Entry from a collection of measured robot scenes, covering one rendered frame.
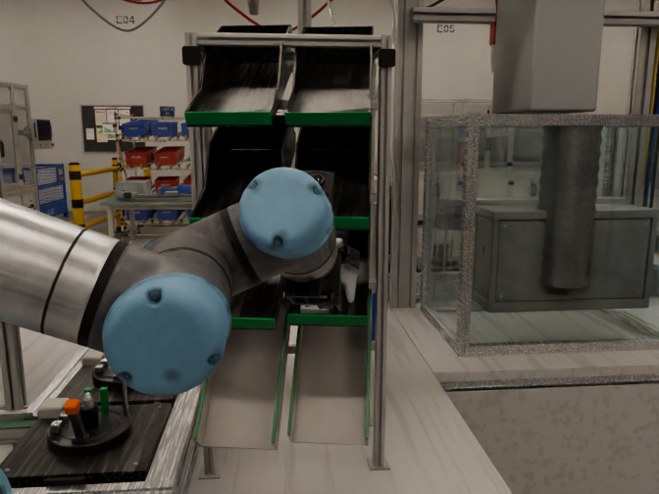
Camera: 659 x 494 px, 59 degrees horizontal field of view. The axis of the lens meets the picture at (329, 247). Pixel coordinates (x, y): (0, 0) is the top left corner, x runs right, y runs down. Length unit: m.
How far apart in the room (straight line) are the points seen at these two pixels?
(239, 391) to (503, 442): 0.96
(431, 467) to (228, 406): 0.43
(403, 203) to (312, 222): 1.65
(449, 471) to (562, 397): 0.67
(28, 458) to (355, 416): 0.55
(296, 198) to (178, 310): 0.16
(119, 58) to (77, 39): 0.81
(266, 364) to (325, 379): 0.11
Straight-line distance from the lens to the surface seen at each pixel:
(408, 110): 2.11
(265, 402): 1.04
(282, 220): 0.48
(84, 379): 1.41
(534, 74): 1.79
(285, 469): 1.21
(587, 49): 1.86
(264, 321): 0.94
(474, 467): 1.24
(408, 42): 2.13
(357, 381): 1.06
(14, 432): 1.31
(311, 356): 1.08
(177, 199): 6.27
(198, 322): 0.36
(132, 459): 1.07
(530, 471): 1.88
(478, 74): 11.95
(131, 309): 0.37
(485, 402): 1.73
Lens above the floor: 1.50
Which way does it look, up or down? 11 degrees down
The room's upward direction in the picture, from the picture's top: straight up
